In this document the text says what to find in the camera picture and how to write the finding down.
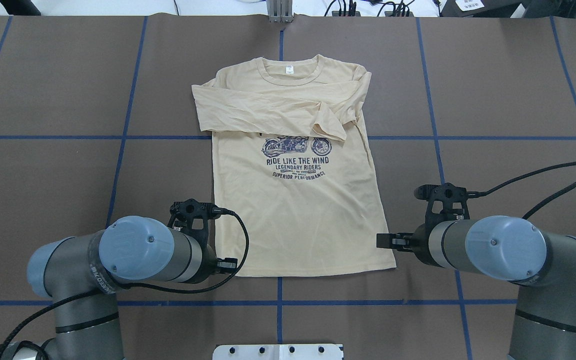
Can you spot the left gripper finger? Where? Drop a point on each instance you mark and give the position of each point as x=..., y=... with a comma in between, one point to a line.
x=227, y=265

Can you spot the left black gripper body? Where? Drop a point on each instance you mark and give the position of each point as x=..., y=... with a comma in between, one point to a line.
x=211, y=266

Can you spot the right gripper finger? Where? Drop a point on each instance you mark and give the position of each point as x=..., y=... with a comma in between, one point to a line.
x=394, y=241

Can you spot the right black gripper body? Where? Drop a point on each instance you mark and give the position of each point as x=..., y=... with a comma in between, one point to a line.
x=419, y=242

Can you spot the cream long-sleeve graphic shirt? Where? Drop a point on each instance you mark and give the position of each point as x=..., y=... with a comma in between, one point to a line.
x=291, y=157

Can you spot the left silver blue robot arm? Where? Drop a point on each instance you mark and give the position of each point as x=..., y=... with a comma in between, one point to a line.
x=82, y=276

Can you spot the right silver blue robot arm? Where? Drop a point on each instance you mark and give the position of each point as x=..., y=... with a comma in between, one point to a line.
x=505, y=248

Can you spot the white central column base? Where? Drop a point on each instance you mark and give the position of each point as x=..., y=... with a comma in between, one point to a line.
x=304, y=351

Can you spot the brown paper table cover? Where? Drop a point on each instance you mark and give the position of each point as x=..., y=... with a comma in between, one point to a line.
x=98, y=121

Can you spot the aluminium frame post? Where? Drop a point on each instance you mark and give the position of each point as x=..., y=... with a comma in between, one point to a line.
x=280, y=11

